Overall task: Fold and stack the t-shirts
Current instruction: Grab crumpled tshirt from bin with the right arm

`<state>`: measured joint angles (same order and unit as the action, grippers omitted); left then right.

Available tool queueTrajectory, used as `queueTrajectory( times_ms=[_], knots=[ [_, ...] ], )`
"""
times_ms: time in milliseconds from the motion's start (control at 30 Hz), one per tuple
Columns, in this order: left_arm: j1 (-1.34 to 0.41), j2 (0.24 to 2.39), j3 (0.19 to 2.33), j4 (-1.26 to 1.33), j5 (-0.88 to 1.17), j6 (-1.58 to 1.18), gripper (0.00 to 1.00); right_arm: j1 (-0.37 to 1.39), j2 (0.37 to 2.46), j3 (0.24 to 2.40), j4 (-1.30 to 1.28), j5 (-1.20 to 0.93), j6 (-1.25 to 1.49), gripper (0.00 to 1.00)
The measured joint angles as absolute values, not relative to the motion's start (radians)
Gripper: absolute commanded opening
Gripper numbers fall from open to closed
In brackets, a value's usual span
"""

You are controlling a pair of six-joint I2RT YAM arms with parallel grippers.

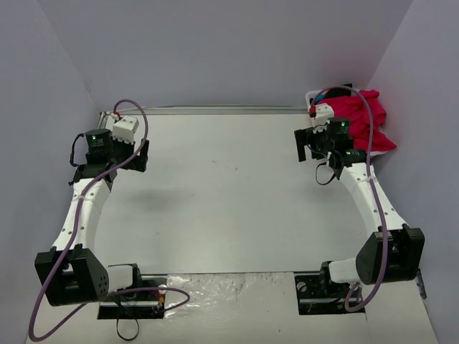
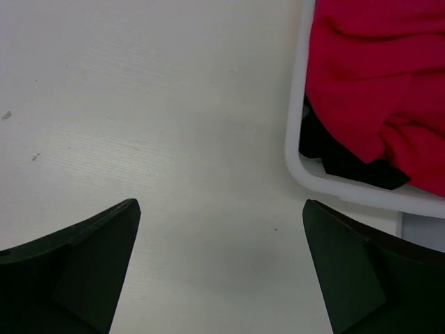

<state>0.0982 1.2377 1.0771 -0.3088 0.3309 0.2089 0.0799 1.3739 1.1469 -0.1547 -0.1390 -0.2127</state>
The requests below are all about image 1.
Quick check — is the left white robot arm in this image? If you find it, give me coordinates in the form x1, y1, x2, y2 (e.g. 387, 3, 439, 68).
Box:
34, 126, 149, 306

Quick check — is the red t shirt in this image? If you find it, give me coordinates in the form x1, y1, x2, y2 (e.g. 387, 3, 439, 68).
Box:
319, 90, 397, 153

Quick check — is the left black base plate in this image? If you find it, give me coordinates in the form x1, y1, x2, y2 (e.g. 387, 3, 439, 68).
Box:
97, 291, 165, 320

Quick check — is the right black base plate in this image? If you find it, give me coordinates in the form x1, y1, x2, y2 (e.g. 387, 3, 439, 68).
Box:
294, 272, 350, 315

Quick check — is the white plastic basket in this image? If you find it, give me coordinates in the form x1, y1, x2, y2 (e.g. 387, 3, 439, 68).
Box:
305, 83, 354, 114

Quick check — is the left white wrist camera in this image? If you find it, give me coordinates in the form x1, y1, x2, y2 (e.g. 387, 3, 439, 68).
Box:
112, 116, 139, 145

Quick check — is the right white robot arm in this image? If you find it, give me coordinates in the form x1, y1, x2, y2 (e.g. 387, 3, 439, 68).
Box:
294, 118, 425, 296

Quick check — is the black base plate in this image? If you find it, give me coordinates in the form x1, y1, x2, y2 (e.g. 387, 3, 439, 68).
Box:
294, 272, 350, 315
97, 291, 165, 320

